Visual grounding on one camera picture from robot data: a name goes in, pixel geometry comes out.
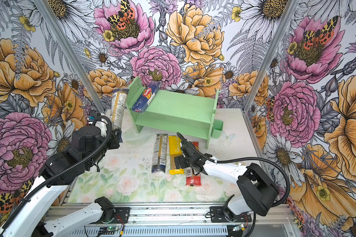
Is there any yellow spaghetti bag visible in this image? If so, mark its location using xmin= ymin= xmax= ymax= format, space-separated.
xmin=168 ymin=135 xmax=185 ymax=175

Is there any green plastic cup holder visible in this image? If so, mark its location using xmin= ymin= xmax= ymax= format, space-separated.
xmin=211 ymin=119 xmax=223 ymax=139

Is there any blue Barilla spaghetti box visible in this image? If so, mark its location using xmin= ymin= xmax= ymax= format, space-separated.
xmin=132 ymin=81 xmax=161 ymax=113

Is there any aluminium front rail base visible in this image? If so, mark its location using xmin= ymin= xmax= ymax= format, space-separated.
xmin=44 ymin=202 xmax=285 ymax=237

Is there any green circuit board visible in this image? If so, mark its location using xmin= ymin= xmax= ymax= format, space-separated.
xmin=98 ymin=226 xmax=118 ymax=237

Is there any aluminium corner post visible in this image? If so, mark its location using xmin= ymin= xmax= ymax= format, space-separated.
xmin=35 ymin=1 xmax=105 ymax=113
xmin=243 ymin=0 xmax=299 ymax=113

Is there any aluminium right corner post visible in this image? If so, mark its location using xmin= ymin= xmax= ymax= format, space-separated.
xmin=243 ymin=0 xmax=299 ymax=113

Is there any green two-tier shelf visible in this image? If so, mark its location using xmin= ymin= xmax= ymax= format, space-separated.
xmin=127 ymin=77 xmax=219 ymax=148

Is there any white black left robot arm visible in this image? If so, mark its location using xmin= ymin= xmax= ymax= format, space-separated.
xmin=0 ymin=115 xmax=120 ymax=237

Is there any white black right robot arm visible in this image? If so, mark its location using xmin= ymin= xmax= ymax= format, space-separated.
xmin=175 ymin=140 xmax=283 ymax=222

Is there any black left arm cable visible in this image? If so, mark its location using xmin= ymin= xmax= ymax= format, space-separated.
xmin=1 ymin=115 xmax=113 ymax=230

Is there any red spaghetti bag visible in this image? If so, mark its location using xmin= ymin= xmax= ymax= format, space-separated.
xmin=185 ymin=141 xmax=202 ymax=187

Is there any clear plastic lid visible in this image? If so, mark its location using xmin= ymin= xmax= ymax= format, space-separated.
xmin=121 ymin=128 xmax=142 ymax=142

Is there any clear labelled spaghetti bag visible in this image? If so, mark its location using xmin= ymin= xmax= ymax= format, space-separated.
xmin=151 ymin=134 xmax=168 ymax=173

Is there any aluminium left corner post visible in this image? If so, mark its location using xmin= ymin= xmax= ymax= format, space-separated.
xmin=35 ymin=1 xmax=105 ymax=113

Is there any black corrugated right cable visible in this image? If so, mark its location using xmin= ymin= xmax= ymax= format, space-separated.
xmin=176 ymin=132 xmax=291 ymax=237

